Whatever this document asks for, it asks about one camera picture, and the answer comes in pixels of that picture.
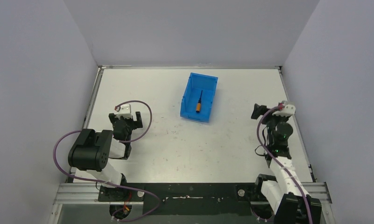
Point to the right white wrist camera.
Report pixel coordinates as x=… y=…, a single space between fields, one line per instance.
x=286 y=109

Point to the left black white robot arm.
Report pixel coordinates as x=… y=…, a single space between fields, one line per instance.
x=92 y=150

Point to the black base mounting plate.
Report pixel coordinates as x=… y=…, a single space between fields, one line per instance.
x=241 y=199

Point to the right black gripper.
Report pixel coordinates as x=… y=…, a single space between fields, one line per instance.
x=259 y=110

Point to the orange handled screwdriver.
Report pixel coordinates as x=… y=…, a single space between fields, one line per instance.
x=199 y=103

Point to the blue plastic storage bin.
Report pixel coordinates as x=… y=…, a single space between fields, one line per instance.
x=196 y=84

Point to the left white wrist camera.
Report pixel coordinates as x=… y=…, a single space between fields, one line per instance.
x=124 y=111

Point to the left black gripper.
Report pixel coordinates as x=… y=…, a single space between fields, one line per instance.
x=124 y=120

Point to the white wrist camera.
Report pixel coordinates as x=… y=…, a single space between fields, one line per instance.
x=124 y=111
x=286 y=109

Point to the aluminium frame rail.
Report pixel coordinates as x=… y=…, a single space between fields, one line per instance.
x=88 y=193

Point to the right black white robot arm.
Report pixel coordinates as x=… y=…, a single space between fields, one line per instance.
x=290 y=202

